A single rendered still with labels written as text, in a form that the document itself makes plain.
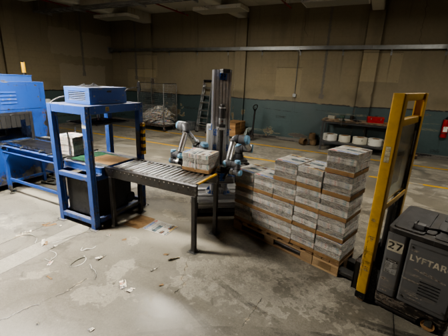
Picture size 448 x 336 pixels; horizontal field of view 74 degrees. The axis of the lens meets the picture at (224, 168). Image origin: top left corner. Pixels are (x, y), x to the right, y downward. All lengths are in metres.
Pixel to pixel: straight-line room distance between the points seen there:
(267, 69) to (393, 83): 3.76
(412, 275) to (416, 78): 7.53
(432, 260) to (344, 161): 1.03
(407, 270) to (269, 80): 8.35
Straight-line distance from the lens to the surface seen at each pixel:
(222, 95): 4.27
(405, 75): 9.90
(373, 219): 2.84
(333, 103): 9.97
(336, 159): 3.05
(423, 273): 2.95
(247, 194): 3.75
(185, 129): 3.92
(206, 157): 3.52
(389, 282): 3.07
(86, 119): 3.78
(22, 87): 6.05
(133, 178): 3.71
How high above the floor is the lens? 1.90
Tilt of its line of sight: 16 degrees down
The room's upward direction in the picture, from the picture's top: 2 degrees clockwise
